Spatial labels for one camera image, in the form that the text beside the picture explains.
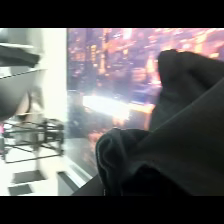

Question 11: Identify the black garment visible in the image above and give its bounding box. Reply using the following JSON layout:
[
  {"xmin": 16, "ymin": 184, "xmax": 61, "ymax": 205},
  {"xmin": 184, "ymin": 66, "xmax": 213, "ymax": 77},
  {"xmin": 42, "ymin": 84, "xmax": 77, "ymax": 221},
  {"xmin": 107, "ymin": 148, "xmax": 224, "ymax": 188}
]
[{"xmin": 71, "ymin": 49, "xmax": 224, "ymax": 197}]

